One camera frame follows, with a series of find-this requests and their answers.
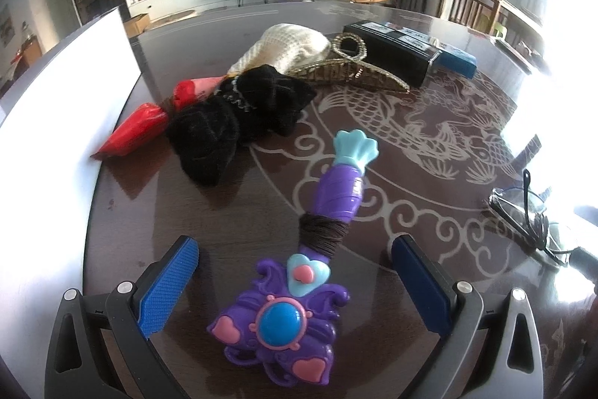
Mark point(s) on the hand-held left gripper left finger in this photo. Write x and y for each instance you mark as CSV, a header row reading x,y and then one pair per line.
x,y
163,287

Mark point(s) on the dark patterned glass desktop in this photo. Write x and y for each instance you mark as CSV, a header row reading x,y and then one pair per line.
x,y
154,202

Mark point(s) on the brown cardboard box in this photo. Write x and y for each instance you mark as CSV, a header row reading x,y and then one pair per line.
x,y
136,25

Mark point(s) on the wooden slatted chair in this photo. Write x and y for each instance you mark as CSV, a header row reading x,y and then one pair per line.
x,y
467,4

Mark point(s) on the red plastic packet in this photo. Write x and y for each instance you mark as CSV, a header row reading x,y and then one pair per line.
x,y
135,130

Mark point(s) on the wall painting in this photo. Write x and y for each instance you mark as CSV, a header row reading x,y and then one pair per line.
x,y
5,25

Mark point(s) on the rhinestone banana hair clip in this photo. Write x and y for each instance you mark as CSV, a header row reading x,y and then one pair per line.
x,y
355,76

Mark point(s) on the black frame eyeglasses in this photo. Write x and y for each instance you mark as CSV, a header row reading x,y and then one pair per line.
x,y
514,212

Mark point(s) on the white knit hat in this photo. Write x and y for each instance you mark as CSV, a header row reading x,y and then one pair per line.
x,y
289,46

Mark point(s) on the blue and white box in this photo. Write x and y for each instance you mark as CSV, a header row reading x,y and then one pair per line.
x,y
458,60

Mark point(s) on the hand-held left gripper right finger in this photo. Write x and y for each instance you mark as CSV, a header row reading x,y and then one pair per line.
x,y
420,282

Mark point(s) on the white board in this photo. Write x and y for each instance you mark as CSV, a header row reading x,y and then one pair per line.
x,y
56,146

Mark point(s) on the black cardboard box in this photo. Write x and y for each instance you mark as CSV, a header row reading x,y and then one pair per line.
x,y
397,53

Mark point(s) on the purple toy wand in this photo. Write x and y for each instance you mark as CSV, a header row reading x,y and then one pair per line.
x,y
280,324

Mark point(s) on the black fluffy cloth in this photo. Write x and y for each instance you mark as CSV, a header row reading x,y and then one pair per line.
x,y
210,132

